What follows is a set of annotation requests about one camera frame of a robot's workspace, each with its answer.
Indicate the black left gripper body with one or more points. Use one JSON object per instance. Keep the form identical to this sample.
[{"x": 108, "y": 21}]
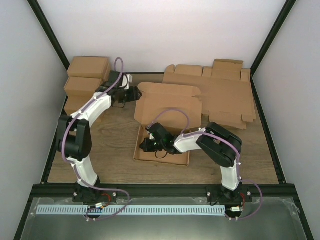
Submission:
[{"x": 126, "y": 97}]

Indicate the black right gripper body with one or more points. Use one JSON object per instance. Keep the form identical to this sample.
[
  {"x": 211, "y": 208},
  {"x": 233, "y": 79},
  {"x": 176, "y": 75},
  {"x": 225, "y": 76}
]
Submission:
[{"x": 153, "y": 147}]

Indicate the cardboard box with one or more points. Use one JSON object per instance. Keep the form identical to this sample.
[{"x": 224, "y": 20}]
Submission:
[
  {"x": 176, "y": 107},
  {"x": 89, "y": 67},
  {"x": 74, "y": 103},
  {"x": 82, "y": 86}
]

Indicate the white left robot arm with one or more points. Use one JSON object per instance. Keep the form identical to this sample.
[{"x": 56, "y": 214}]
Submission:
[{"x": 74, "y": 139}]

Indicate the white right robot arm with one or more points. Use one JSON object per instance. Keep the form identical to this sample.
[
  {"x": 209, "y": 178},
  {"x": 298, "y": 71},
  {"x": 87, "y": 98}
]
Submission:
[{"x": 222, "y": 146}]

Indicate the stack of flat cardboard sheets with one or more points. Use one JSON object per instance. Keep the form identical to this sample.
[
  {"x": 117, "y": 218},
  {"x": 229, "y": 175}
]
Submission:
[{"x": 226, "y": 102}]

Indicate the upright cardboard sheet at back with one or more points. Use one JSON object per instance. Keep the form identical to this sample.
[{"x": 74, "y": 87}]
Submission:
[{"x": 227, "y": 69}]

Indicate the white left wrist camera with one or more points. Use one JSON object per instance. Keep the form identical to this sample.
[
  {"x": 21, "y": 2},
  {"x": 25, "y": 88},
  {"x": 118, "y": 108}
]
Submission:
[{"x": 127, "y": 80}]

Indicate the light blue slotted cable duct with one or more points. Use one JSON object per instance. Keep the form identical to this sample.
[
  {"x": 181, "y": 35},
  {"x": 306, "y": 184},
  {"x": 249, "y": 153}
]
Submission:
[{"x": 133, "y": 210}]

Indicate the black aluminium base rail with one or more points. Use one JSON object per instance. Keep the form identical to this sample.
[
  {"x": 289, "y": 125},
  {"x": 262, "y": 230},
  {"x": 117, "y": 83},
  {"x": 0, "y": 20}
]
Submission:
[{"x": 73, "y": 190}]

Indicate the left black frame post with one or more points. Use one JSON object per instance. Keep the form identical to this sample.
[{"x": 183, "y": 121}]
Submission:
[{"x": 42, "y": 19}]

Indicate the black frame post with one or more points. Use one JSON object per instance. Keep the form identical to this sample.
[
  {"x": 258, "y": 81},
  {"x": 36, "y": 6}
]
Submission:
[
  {"x": 280, "y": 20},
  {"x": 42, "y": 19}
]

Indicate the right black frame post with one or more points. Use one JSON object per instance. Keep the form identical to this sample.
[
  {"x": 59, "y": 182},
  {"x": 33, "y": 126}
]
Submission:
[{"x": 280, "y": 20}]

